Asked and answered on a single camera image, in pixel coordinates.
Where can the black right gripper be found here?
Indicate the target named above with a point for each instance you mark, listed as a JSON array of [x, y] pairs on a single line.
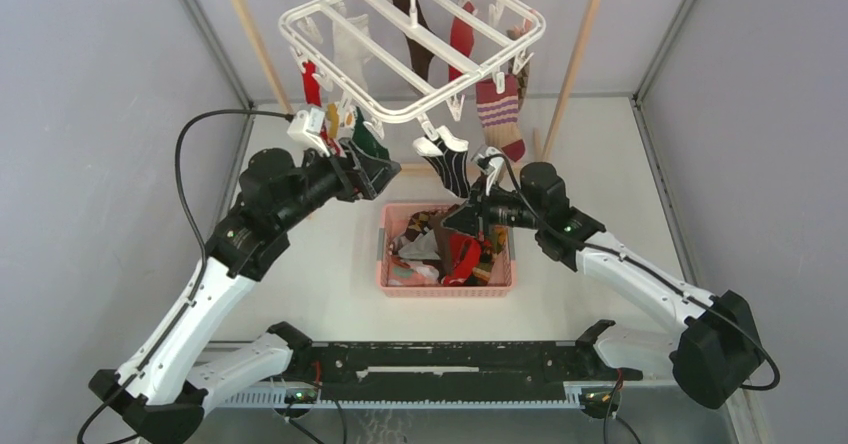
[[473, 218]]

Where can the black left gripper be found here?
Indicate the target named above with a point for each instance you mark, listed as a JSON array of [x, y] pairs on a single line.
[[372, 176]]

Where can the brown sock striped cuff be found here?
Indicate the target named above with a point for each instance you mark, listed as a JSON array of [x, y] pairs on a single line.
[[447, 273]]

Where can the plain red sock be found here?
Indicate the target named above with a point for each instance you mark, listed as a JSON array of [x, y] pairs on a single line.
[[467, 252]]

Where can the red black argyle sock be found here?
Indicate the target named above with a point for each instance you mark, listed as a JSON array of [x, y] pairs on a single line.
[[491, 247]]

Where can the green dotted sock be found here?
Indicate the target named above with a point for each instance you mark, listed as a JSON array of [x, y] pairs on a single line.
[[366, 141]]

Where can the grey long sock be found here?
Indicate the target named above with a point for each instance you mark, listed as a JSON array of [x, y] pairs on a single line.
[[423, 248]]

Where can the pink plastic basket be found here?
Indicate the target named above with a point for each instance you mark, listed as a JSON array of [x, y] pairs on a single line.
[[393, 220]]

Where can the black white striped sock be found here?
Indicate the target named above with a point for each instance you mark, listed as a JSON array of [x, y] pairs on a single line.
[[448, 158]]

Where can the red white patterned sock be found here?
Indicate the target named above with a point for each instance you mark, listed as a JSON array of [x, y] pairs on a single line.
[[312, 90]]

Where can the wooden hanger stand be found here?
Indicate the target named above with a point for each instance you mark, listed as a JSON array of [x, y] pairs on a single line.
[[510, 24]]

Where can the pink patterned sock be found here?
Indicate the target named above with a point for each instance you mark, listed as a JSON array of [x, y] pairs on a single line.
[[412, 273]]

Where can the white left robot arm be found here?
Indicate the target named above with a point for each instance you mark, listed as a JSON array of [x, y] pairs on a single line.
[[162, 392]]

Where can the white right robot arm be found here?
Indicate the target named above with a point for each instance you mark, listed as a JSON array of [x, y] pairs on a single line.
[[709, 344]]

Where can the white plastic clip hanger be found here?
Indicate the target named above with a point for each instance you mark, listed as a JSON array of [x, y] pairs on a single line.
[[383, 84]]

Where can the maroon purple striped sock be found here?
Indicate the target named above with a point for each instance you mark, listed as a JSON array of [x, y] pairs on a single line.
[[498, 113]]

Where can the red bear sock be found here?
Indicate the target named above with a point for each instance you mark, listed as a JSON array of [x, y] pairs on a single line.
[[461, 39]]

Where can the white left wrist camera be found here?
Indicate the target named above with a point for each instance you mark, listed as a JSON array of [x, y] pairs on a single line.
[[305, 129]]

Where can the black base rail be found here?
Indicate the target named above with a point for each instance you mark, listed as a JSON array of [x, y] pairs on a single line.
[[495, 372]]

